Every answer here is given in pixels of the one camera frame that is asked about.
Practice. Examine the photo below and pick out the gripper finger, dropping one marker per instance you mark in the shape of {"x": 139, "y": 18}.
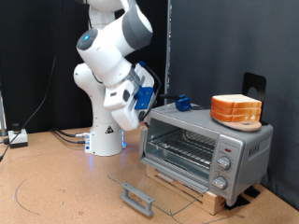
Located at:
{"x": 144, "y": 124}

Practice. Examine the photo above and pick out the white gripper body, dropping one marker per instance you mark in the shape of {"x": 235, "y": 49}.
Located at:
{"x": 127, "y": 118}

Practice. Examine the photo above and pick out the blue small object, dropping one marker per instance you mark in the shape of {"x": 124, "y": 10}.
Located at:
{"x": 183, "y": 104}

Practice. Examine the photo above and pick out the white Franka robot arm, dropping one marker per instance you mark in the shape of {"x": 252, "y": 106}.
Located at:
{"x": 106, "y": 56}

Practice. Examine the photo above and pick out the silver oven knob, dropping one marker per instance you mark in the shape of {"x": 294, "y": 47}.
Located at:
{"x": 220, "y": 182}
{"x": 224, "y": 162}

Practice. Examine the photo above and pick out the silver toaster oven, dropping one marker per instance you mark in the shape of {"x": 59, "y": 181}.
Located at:
{"x": 258, "y": 149}

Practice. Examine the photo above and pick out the vertical metal pole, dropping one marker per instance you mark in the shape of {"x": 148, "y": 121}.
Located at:
{"x": 169, "y": 46}

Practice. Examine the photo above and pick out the round wooden cutting board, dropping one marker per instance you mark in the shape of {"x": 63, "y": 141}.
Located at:
{"x": 246, "y": 126}

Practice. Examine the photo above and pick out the slotted wooden block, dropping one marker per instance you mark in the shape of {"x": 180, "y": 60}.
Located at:
{"x": 215, "y": 202}

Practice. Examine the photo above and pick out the white box with black button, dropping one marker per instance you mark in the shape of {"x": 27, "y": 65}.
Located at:
{"x": 18, "y": 137}

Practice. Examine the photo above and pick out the black metal bookend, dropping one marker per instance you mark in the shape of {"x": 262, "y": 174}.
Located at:
{"x": 249, "y": 81}

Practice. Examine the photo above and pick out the black foam pad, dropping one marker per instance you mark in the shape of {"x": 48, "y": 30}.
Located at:
{"x": 253, "y": 192}
{"x": 236, "y": 202}

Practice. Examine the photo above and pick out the blue printed camera mount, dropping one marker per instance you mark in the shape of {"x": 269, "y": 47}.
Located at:
{"x": 144, "y": 96}

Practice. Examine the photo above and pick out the metal frame post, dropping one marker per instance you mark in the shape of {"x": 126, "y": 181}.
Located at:
{"x": 2, "y": 115}

